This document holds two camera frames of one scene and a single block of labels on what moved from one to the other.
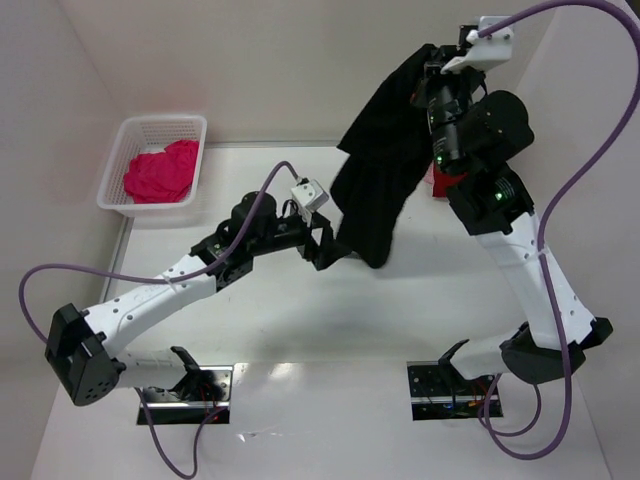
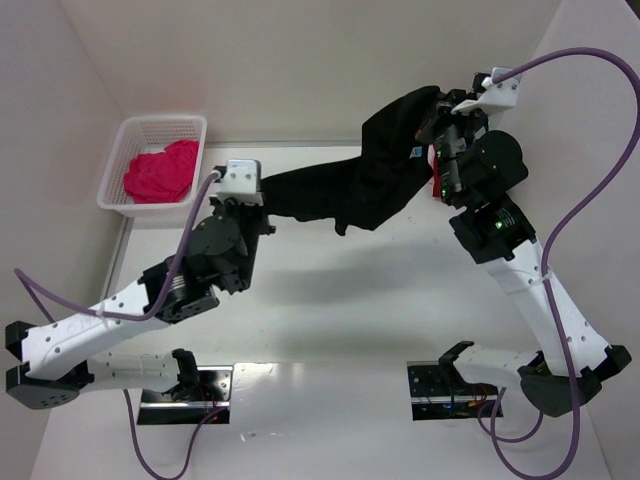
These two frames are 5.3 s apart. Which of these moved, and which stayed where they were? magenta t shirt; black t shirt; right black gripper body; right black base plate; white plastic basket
Moved: black t shirt; right black gripper body
Stayed: right black base plate; white plastic basket; magenta t shirt
